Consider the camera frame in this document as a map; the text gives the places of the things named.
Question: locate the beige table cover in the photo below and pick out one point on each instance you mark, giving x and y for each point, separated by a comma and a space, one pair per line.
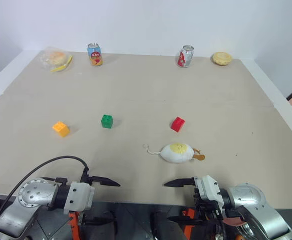
140, 100

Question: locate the yellow plastic spoon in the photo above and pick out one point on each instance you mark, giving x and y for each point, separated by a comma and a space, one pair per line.
60, 67

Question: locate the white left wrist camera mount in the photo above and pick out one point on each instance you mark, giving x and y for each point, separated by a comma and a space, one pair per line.
79, 196

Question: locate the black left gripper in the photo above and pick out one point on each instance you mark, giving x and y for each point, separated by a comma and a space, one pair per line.
86, 178

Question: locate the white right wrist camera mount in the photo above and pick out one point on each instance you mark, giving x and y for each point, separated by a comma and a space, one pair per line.
209, 190

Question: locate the green toy block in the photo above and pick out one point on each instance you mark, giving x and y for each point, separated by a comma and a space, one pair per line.
107, 121

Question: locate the yellow toy block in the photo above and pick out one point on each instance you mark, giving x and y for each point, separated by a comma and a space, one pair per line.
60, 129

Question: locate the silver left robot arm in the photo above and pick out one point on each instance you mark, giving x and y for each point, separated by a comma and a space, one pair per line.
33, 197

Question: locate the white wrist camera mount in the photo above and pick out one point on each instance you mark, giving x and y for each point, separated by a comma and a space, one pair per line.
79, 196
209, 190

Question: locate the clear plastic bag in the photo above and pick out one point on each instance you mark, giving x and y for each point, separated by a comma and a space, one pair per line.
45, 61

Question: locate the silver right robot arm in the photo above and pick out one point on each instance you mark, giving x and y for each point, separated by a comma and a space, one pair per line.
251, 202

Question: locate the red drink can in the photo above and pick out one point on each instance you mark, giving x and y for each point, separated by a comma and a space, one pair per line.
185, 57

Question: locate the round golden pastry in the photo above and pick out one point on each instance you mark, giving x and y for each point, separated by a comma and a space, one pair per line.
221, 58

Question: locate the orange bracket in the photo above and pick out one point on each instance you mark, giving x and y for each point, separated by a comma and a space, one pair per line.
187, 220
75, 225

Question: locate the blue drink can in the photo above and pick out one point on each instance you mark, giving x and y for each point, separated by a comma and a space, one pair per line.
95, 55

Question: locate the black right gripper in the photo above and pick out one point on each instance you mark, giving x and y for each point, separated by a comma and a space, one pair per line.
208, 210

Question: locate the fried egg plush toy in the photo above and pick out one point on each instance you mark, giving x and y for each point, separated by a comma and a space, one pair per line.
177, 153

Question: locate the round bread bun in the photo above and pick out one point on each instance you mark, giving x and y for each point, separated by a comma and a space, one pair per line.
57, 57

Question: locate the red toy block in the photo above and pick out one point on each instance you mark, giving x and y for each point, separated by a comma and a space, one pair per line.
177, 124

